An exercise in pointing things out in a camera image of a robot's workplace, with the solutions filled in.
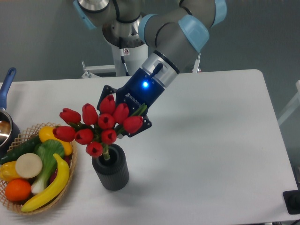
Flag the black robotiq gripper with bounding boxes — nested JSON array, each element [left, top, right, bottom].
[[97, 68, 165, 137]]

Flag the red tulip bouquet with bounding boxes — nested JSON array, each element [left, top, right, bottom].
[[53, 94, 133, 160]]

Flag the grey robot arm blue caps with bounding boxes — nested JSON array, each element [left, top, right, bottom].
[[73, 0, 227, 113]]

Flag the dark grey ribbed vase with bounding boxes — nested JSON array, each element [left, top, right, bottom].
[[92, 144, 129, 191]]

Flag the green bok choy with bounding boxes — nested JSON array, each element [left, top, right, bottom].
[[31, 139, 65, 195]]

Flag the yellow banana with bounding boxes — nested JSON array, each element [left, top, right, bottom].
[[21, 153, 70, 213]]

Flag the green cucumber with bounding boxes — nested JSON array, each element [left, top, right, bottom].
[[0, 135, 41, 165]]

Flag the beige round bun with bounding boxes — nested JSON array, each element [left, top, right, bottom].
[[15, 153, 43, 179]]

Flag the yellow bell pepper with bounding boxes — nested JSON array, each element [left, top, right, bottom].
[[0, 161, 21, 182]]

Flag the orange fruit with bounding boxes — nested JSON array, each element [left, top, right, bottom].
[[5, 179, 31, 202]]

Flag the black device at table edge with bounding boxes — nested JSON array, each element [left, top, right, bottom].
[[283, 190, 300, 215]]

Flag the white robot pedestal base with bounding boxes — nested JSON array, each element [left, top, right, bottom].
[[82, 44, 149, 78]]

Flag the blue handled steel pot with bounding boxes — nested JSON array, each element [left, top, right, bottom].
[[0, 67, 20, 157]]

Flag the white frame at right edge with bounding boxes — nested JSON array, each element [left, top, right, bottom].
[[277, 80, 300, 126]]

